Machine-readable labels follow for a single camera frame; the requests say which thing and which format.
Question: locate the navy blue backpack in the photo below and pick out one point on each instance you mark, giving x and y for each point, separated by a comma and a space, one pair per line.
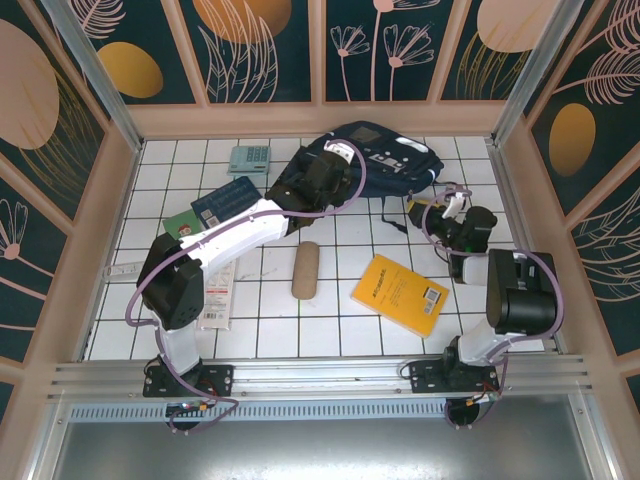
395, 160

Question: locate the mint green calculator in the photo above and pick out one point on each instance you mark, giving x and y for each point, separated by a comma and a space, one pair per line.
249, 161

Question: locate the yellow book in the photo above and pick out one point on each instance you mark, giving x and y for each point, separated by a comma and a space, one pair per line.
395, 295

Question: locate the beige pencil case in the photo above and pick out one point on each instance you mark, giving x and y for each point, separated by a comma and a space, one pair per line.
306, 270

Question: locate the blue book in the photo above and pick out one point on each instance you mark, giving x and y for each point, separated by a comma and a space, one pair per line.
230, 200

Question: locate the green book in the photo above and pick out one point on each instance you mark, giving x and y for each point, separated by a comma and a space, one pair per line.
180, 227

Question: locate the clear plastic stationery pack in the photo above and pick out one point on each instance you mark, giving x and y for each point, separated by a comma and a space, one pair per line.
220, 305

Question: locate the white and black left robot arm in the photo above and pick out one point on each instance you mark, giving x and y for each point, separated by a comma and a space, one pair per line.
235, 235

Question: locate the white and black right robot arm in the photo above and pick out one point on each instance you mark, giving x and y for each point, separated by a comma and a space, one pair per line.
525, 310

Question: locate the small circuit board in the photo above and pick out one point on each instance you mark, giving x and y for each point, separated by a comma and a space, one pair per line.
484, 398
187, 407

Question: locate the grey metal sheet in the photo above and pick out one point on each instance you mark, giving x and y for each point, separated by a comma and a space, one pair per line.
320, 450

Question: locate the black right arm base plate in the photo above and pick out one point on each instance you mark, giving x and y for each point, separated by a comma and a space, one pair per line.
422, 375

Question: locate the aluminium corner post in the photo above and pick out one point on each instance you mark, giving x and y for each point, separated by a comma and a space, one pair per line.
102, 85
534, 75

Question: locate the aluminium mounting rail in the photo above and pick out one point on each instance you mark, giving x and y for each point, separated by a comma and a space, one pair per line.
320, 375

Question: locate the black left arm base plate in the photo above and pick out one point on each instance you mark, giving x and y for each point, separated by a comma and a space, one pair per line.
220, 375

